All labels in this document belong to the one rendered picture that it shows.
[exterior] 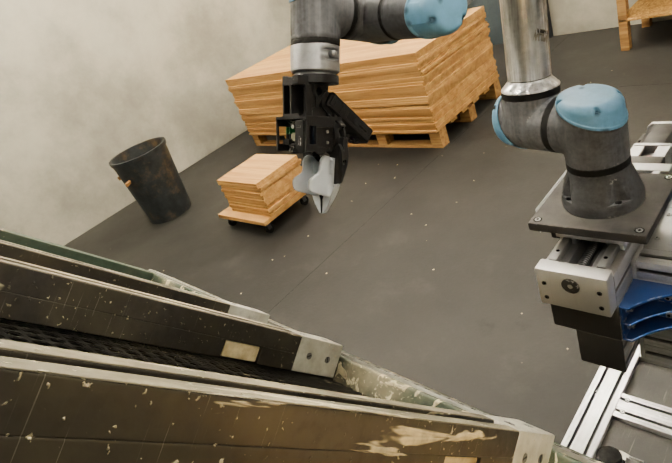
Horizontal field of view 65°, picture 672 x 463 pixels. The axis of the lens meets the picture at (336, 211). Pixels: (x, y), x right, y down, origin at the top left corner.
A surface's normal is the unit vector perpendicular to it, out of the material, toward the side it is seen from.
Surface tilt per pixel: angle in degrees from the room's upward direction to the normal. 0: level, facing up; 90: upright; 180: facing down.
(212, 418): 90
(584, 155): 90
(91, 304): 90
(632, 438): 0
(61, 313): 90
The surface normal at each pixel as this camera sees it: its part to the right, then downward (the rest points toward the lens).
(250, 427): 0.69, 0.11
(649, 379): -0.33, -0.83
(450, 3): 0.53, 0.22
